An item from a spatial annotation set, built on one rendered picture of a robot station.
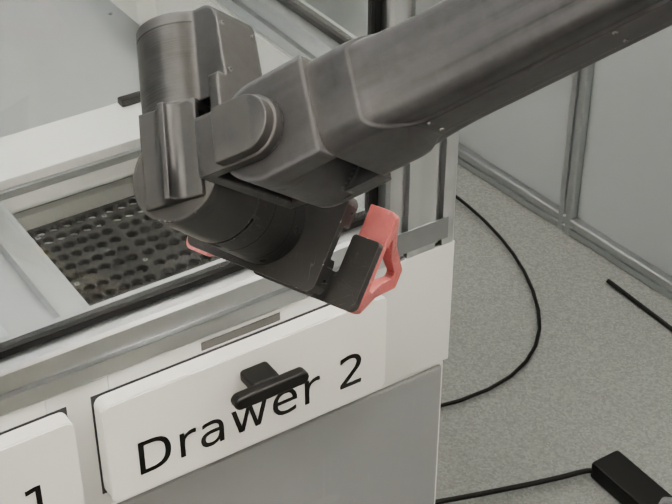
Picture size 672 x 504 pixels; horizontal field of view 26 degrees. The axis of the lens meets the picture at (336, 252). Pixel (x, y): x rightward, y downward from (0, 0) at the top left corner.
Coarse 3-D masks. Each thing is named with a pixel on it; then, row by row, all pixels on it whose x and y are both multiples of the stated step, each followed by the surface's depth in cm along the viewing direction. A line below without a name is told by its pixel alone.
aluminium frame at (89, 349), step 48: (384, 0) 120; (432, 0) 122; (384, 192) 130; (432, 192) 133; (432, 240) 136; (192, 288) 124; (240, 288) 125; (288, 288) 129; (48, 336) 118; (96, 336) 119; (144, 336) 122; (192, 336) 125; (0, 384) 116; (48, 384) 119
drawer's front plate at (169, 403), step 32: (320, 320) 131; (352, 320) 133; (384, 320) 136; (224, 352) 127; (256, 352) 128; (288, 352) 130; (320, 352) 133; (352, 352) 135; (384, 352) 138; (160, 384) 124; (192, 384) 126; (224, 384) 128; (320, 384) 135; (96, 416) 123; (128, 416) 123; (160, 416) 125; (192, 416) 128; (224, 416) 130; (256, 416) 132; (288, 416) 135; (128, 448) 125; (160, 448) 127; (192, 448) 130; (224, 448) 132; (128, 480) 127; (160, 480) 129
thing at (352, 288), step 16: (368, 224) 91; (384, 224) 90; (352, 240) 90; (368, 240) 90; (384, 240) 90; (352, 256) 90; (368, 256) 89; (384, 256) 94; (256, 272) 91; (336, 272) 90; (352, 272) 90; (368, 272) 89; (400, 272) 97; (336, 288) 90; (352, 288) 89; (368, 288) 90; (384, 288) 95; (336, 304) 90; (352, 304) 89; (368, 304) 92
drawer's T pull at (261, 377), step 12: (240, 372) 128; (252, 372) 128; (264, 372) 128; (276, 372) 128; (288, 372) 127; (300, 372) 128; (252, 384) 126; (264, 384) 126; (276, 384) 126; (288, 384) 127; (300, 384) 128; (240, 396) 125; (252, 396) 125; (264, 396) 126; (240, 408) 125
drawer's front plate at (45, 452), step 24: (24, 432) 119; (48, 432) 119; (72, 432) 120; (0, 456) 117; (24, 456) 119; (48, 456) 120; (72, 456) 122; (0, 480) 119; (24, 480) 120; (48, 480) 122; (72, 480) 123
